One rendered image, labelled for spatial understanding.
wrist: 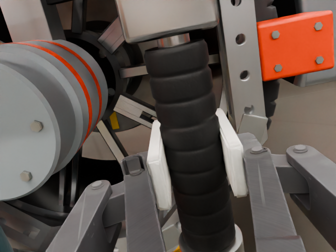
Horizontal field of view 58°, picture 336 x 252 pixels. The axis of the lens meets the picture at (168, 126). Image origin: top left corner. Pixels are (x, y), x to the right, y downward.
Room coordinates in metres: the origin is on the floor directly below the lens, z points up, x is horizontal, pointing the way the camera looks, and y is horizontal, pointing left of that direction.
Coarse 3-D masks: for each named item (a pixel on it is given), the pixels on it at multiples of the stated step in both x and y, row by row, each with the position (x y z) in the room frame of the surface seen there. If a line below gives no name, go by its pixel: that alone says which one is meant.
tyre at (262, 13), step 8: (256, 0) 0.45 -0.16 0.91; (264, 0) 0.45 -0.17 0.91; (272, 0) 0.46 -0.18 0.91; (256, 8) 0.45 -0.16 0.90; (264, 8) 0.45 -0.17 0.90; (272, 8) 0.45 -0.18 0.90; (256, 16) 0.45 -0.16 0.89; (264, 16) 0.45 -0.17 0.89; (272, 16) 0.45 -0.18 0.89; (272, 80) 0.45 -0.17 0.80; (264, 88) 0.45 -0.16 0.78; (272, 88) 0.45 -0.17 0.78; (264, 96) 0.45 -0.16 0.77; (272, 96) 0.45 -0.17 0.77; (264, 104) 0.45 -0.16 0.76; (272, 104) 0.45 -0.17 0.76; (272, 112) 0.46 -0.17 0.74; (16, 208) 0.49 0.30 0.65; (32, 216) 0.48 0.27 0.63; (40, 216) 0.49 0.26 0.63; (48, 224) 0.48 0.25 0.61; (56, 224) 0.48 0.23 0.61
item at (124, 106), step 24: (72, 0) 0.49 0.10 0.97; (72, 24) 0.49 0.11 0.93; (96, 48) 0.53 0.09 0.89; (216, 48) 0.50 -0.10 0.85; (120, 72) 0.49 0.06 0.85; (144, 72) 0.49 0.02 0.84; (216, 72) 0.52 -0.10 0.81; (120, 96) 0.49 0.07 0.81; (216, 96) 0.50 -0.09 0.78; (144, 120) 0.49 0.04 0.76; (120, 144) 0.50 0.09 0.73; (72, 168) 0.50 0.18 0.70; (96, 168) 0.66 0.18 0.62; (120, 168) 0.65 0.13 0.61; (48, 192) 0.53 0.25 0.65; (72, 192) 0.50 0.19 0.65; (48, 216) 0.48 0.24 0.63
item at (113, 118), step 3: (111, 114) 0.69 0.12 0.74; (114, 114) 0.69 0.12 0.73; (111, 117) 0.69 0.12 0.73; (114, 117) 0.69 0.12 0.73; (111, 120) 0.69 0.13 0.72; (114, 120) 0.69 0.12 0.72; (111, 123) 0.69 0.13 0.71; (114, 123) 0.69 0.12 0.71; (117, 123) 0.69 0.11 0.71; (114, 126) 0.69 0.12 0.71; (117, 126) 0.69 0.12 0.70
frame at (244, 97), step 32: (224, 0) 0.37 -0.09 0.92; (224, 32) 0.37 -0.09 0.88; (256, 32) 0.37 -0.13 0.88; (224, 64) 0.42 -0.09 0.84; (256, 64) 0.37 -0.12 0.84; (256, 96) 0.37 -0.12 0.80; (256, 128) 0.37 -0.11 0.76; (0, 224) 0.41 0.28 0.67; (32, 224) 0.44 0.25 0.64; (160, 224) 0.39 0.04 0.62
